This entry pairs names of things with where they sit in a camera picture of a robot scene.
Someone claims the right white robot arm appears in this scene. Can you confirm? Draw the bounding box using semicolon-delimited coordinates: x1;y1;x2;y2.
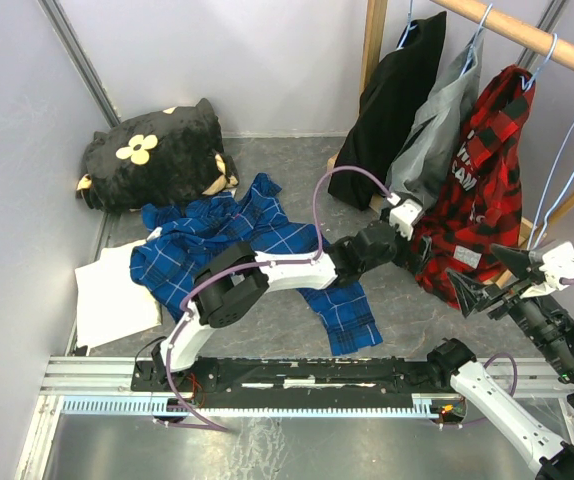
425;242;574;479

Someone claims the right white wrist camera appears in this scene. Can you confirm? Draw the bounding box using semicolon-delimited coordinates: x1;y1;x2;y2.
521;241;574;298

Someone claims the black flower-print garment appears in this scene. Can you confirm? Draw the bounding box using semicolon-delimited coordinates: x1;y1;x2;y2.
76;98;239;214

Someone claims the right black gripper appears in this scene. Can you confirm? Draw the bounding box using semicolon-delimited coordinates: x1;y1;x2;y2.
443;240;574;377

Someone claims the blue hanger under grey shirt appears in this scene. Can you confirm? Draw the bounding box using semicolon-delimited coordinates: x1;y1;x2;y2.
460;2;493;77

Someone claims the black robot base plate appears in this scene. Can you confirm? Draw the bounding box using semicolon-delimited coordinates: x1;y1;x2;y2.
131;344;463;407

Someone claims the blue plaid shirt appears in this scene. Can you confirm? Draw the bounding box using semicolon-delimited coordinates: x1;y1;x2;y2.
130;173;383;356

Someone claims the light blue cable duct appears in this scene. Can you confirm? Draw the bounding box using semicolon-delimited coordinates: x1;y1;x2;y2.
61;395;438;420

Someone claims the red black plaid shirt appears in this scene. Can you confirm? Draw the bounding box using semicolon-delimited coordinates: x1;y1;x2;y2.
411;65;536;307

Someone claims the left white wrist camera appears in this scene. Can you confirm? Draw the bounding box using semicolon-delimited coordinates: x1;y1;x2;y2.
386;192;423;240

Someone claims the black hanging garment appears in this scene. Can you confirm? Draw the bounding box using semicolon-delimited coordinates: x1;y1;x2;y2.
326;10;448;211

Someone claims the wooden clothes rack frame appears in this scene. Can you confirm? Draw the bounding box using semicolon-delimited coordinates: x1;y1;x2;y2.
325;0;574;289

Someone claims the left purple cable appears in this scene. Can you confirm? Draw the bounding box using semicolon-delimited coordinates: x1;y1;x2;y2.
164;165;398;434

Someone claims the light blue wire hanger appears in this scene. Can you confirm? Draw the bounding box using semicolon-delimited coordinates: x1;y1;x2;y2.
509;32;561;96

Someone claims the blue hanger under black garment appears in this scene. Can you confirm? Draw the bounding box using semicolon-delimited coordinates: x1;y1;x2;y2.
396;0;416;51

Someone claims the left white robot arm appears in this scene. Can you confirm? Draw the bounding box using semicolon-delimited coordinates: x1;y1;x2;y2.
152;220;414;390

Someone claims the grey hanging shirt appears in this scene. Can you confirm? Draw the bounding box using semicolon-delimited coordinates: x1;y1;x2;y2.
386;34;484;211

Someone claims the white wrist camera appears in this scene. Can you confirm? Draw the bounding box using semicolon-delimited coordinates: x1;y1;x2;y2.
386;192;423;240
521;241;574;298

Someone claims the white folded cloth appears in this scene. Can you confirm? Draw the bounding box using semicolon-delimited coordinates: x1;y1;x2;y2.
75;240;162;349

